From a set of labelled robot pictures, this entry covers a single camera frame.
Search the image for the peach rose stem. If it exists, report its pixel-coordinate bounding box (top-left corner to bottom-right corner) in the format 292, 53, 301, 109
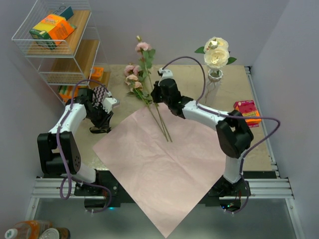
125, 74, 172, 142

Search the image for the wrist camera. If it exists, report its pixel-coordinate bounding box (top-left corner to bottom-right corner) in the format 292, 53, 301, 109
102, 97, 120, 113
158, 68, 173, 81

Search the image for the white rose stem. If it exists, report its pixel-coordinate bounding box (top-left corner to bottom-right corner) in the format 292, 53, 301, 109
195, 37, 237, 78

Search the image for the small orange box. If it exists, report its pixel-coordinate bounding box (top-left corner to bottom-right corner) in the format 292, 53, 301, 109
90, 67, 104, 81

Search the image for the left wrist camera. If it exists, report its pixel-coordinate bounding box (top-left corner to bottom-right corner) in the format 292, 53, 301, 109
102, 97, 120, 113

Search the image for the orange juice bottle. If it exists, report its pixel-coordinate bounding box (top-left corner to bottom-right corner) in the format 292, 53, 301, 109
4, 220, 53, 239

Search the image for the dark teal box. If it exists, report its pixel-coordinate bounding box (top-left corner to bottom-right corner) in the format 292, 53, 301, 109
53, 5, 74, 20

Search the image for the pink rose stem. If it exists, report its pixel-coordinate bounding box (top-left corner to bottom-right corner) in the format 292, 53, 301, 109
124, 64, 172, 142
134, 35, 162, 125

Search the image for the orange yellow box on shelf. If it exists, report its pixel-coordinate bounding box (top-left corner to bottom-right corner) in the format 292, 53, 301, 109
29, 14, 77, 50

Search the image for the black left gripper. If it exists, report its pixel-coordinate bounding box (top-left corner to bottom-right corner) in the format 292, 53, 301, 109
85, 104, 113, 130

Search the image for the colourful sponge pack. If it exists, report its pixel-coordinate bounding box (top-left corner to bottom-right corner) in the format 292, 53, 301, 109
58, 85, 87, 103

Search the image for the pink orange snack box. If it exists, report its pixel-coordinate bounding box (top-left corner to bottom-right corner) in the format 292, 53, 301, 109
233, 100, 262, 127

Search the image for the black ribbon gold lettering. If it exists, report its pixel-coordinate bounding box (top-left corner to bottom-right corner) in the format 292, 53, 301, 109
89, 125, 111, 134

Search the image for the zigzag patterned item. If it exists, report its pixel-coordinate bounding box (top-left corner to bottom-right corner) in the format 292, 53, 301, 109
93, 86, 109, 104

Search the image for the white wire shelf rack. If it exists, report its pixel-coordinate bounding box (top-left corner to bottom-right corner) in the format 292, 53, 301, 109
12, 0, 111, 104

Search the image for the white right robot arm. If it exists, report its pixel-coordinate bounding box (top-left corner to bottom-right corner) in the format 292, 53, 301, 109
151, 78, 254, 196

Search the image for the purple pink wrapping paper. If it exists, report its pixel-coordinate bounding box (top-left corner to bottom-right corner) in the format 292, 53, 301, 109
93, 105, 225, 237

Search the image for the white ribbed ceramic vase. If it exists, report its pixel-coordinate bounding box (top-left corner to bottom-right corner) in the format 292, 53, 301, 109
201, 69, 223, 106

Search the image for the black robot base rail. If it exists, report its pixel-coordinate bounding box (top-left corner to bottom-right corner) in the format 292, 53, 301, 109
42, 169, 252, 211

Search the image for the metal tin can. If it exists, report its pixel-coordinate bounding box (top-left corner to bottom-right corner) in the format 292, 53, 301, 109
39, 228, 71, 239

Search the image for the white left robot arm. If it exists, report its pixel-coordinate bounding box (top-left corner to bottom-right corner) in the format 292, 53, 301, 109
37, 86, 119, 195

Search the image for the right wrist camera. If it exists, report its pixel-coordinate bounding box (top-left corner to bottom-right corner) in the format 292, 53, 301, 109
158, 68, 173, 81

